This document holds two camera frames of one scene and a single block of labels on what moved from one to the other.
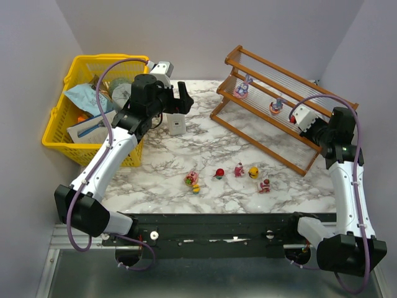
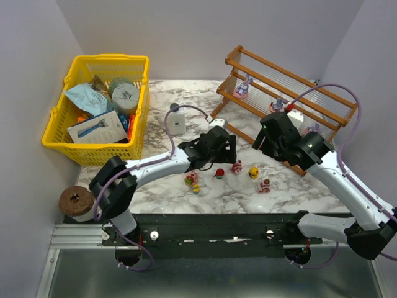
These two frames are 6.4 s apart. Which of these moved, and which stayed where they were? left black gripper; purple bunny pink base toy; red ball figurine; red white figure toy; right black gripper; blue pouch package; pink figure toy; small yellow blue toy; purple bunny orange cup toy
Moved: left black gripper; pink figure toy; right black gripper
Stayed: small yellow blue toy; red ball figurine; red white figure toy; blue pouch package; purple bunny orange cup toy; purple bunny pink base toy
